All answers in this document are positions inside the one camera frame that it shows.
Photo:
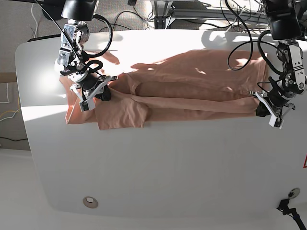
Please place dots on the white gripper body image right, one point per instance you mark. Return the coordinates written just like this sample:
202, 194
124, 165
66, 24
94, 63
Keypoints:
278, 105

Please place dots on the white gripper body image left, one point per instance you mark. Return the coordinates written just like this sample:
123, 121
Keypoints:
91, 86

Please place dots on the salmon pink T-shirt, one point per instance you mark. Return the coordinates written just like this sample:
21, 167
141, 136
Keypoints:
195, 85

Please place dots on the red warning triangle sticker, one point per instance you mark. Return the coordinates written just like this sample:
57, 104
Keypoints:
305, 162

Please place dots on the round metal table grommet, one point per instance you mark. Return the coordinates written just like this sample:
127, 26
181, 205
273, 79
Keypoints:
294, 193

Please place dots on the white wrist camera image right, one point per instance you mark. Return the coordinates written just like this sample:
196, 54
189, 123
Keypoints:
276, 122

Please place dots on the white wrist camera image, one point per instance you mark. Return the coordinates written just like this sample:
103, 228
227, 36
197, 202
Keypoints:
87, 105
276, 122

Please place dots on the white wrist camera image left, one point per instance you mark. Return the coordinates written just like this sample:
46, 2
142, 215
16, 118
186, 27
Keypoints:
87, 105

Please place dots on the black clamp with blue cable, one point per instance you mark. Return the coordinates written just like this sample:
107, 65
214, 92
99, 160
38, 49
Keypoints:
292, 212

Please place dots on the aluminium frame rail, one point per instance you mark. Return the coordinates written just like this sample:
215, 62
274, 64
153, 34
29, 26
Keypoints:
210, 13

